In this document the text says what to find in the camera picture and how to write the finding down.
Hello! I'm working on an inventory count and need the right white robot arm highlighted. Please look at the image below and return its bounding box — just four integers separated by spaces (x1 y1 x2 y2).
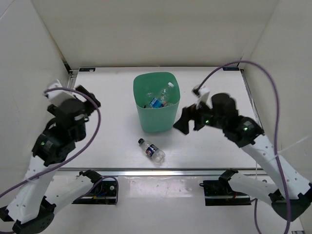
173 103 312 221

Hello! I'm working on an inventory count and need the right aluminium rail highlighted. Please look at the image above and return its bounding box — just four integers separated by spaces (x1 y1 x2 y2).
240 69 263 128

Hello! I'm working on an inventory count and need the front aluminium rail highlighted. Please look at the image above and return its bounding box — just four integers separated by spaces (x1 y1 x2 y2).
55 167 267 177

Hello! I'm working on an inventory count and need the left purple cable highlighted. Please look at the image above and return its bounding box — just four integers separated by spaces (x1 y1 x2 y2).
0 87 119 203

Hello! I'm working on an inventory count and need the blue corner label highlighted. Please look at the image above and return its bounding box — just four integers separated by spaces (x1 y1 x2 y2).
79 67 96 72
222 66 240 71

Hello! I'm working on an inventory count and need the right blue corner label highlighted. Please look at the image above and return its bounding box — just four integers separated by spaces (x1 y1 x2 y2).
222 66 240 71

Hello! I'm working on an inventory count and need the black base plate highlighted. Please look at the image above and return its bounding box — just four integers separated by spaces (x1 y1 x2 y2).
199 180 252 206
72 176 119 205

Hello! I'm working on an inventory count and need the aluminium rail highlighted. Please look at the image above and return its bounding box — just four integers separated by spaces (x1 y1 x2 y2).
55 167 267 177
240 69 263 128
67 70 78 89

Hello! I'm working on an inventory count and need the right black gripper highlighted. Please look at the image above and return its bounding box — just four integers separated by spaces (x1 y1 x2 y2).
172 97 225 135

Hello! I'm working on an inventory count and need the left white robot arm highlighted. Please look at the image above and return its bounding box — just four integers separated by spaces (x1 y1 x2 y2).
0 81 102 234

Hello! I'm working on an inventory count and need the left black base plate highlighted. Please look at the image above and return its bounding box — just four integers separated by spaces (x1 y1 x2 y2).
72 176 119 205

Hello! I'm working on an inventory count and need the small Pepsi bottle black cap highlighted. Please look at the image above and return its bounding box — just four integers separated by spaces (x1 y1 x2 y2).
138 138 166 163

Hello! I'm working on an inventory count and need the green plastic bin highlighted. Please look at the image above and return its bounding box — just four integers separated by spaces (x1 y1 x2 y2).
133 72 180 133

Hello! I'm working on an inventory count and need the left blue corner label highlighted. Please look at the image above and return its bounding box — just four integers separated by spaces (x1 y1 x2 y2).
79 67 96 72

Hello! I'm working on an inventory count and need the left aluminium rail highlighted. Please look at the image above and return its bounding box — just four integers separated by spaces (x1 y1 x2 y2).
67 70 78 89

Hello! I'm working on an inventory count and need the blue label water bottle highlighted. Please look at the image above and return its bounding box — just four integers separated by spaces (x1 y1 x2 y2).
150 82 175 109

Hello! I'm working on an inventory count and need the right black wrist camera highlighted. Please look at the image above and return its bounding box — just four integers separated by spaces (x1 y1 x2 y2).
192 84 238 117

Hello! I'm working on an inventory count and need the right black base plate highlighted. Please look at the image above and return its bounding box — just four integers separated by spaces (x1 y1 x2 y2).
199 180 252 206

